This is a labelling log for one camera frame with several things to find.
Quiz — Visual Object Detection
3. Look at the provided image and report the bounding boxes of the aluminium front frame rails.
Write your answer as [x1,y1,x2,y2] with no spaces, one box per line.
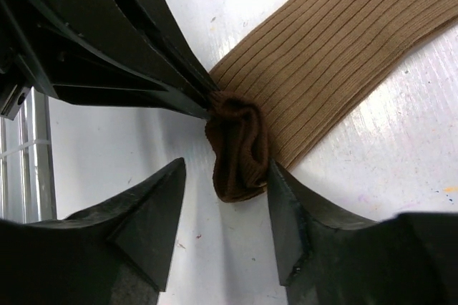
[1,89,57,223]

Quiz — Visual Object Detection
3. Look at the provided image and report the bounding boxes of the tan ribbed sock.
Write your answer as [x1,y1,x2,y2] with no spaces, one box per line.
[205,0,457,203]

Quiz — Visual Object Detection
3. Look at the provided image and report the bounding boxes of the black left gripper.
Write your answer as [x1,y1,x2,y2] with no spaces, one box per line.
[1,0,216,120]

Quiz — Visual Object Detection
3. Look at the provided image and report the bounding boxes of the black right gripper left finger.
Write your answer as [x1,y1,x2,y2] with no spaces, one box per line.
[1,158,186,304]

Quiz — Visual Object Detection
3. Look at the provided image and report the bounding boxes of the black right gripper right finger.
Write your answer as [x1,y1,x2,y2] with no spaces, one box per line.
[267,161,457,304]

